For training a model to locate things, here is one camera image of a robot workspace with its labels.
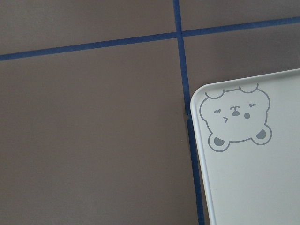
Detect white bear tray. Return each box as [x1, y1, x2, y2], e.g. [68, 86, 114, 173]
[190, 69, 300, 225]

